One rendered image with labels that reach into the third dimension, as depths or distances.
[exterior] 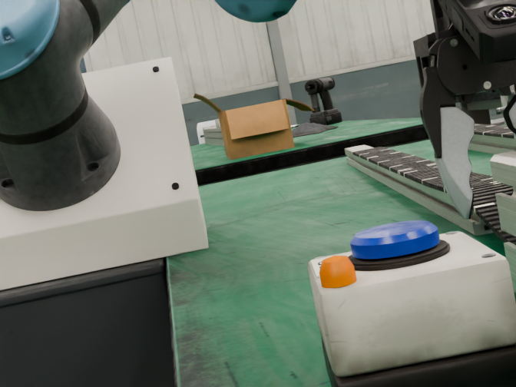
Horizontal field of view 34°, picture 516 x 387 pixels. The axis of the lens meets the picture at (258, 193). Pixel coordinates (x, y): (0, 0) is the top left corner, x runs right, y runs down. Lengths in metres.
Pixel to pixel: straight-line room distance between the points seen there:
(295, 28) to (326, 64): 0.64
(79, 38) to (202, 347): 0.44
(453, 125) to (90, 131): 0.42
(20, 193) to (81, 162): 0.07
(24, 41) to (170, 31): 10.65
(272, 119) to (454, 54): 1.93
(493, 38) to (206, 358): 0.29
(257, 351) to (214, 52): 11.00
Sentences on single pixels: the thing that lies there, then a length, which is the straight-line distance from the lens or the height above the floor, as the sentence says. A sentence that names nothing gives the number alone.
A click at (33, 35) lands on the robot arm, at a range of 0.84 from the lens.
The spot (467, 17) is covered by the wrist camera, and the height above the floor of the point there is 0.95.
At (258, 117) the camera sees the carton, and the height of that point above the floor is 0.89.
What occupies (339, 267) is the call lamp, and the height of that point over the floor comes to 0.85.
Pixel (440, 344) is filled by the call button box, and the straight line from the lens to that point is 0.37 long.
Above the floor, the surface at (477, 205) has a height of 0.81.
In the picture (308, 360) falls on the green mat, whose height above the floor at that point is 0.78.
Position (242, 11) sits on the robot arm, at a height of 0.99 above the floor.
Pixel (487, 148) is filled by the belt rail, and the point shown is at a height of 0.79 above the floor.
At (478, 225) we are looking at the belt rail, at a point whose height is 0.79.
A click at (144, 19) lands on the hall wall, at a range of 11.50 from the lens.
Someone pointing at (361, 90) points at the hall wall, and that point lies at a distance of 11.75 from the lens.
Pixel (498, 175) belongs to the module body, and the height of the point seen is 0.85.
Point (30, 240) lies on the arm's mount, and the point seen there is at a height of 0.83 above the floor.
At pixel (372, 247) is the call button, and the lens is 0.38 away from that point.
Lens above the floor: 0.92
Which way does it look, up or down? 6 degrees down
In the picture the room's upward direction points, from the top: 11 degrees counter-clockwise
